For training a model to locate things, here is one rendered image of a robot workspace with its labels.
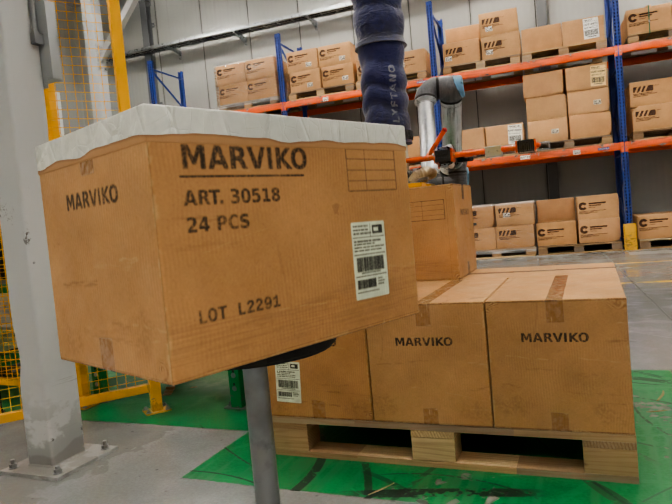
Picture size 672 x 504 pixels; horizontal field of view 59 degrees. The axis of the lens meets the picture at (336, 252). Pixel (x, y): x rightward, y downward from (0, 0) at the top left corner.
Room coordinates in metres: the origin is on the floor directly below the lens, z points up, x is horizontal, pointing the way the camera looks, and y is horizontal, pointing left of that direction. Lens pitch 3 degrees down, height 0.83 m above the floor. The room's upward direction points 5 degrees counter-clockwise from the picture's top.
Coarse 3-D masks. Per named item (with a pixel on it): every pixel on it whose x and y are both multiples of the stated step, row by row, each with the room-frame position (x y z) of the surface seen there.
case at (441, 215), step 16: (416, 192) 2.53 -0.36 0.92; (432, 192) 2.50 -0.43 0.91; (448, 192) 2.48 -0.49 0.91; (464, 192) 2.69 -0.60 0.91; (416, 208) 2.53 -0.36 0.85; (432, 208) 2.51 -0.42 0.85; (448, 208) 2.48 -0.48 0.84; (464, 208) 2.66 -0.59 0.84; (416, 224) 2.54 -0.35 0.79; (432, 224) 2.51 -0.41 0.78; (448, 224) 2.48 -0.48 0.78; (464, 224) 2.63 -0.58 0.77; (416, 240) 2.54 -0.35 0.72; (432, 240) 2.51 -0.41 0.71; (448, 240) 2.48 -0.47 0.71; (464, 240) 2.61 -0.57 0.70; (416, 256) 2.54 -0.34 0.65; (432, 256) 2.51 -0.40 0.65; (448, 256) 2.49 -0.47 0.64; (464, 256) 2.58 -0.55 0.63; (416, 272) 2.54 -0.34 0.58; (432, 272) 2.52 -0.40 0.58; (448, 272) 2.49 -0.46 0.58; (464, 272) 2.56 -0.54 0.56
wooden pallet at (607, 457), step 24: (288, 432) 2.12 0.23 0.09; (312, 432) 2.13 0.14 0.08; (432, 432) 1.91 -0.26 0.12; (456, 432) 1.88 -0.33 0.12; (480, 432) 1.85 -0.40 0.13; (504, 432) 1.82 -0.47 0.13; (528, 432) 1.79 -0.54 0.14; (552, 432) 1.76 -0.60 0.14; (576, 432) 1.74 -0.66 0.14; (312, 456) 2.09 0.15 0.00; (336, 456) 2.05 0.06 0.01; (360, 456) 2.01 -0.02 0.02; (384, 456) 1.99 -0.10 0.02; (408, 456) 1.97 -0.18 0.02; (432, 456) 1.91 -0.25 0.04; (456, 456) 1.89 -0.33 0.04; (480, 456) 1.91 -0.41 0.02; (504, 456) 1.90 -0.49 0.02; (528, 456) 1.88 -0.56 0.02; (600, 456) 1.71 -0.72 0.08; (624, 456) 1.69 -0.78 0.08; (600, 480) 1.71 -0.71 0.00; (624, 480) 1.69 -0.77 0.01
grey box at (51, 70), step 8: (40, 0) 2.32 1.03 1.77; (40, 8) 2.32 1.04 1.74; (48, 8) 2.32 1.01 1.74; (40, 16) 2.32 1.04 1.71; (48, 16) 2.32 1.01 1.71; (40, 24) 2.32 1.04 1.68; (48, 24) 2.31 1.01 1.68; (40, 32) 2.32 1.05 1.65; (48, 32) 2.31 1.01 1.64; (56, 32) 2.35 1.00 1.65; (48, 40) 2.31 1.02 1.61; (56, 40) 2.34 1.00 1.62; (40, 48) 2.33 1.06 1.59; (48, 48) 2.31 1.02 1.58; (56, 48) 2.34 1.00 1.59; (40, 56) 2.33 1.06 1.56; (48, 56) 2.31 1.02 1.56; (56, 56) 2.33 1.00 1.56; (48, 64) 2.31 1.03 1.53; (56, 64) 2.33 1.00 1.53; (48, 72) 2.32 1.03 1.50; (56, 72) 2.33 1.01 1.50; (48, 80) 2.33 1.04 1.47; (56, 80) 2.34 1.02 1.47
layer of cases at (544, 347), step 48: (432, 288) 2.26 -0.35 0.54; (480, 288) 2.13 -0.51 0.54; (528, 288) 2.02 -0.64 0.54; (576, 288) 1.93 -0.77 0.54; (384, 336) 1.96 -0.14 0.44; (432, 336) 1.90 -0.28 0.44; (480, 336) 1.84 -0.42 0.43; (528, 336) 1.78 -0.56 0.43; (576, 336) 1.73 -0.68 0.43; (624, 336) 1.68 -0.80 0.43; (288, 384) 2.12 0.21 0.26; (336, 384) 2.04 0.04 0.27; (384, 384) 1.97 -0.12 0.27; (432, 384) 1.91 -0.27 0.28; (480, 384) 1.84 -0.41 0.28; (528, 384) 1.79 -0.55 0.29; (576, 384) 1.73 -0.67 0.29; (624, 384) 1.68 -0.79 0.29; (624, 432) 1.69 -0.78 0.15
